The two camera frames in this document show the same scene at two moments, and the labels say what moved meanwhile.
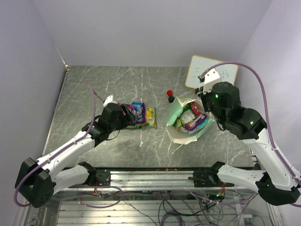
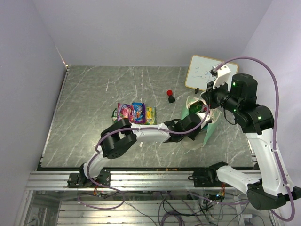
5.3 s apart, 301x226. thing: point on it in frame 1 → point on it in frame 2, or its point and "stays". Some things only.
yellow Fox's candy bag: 151,117 stays
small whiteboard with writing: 227,72 stays
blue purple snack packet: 138,108 stays
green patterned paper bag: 175,109 → 196,105
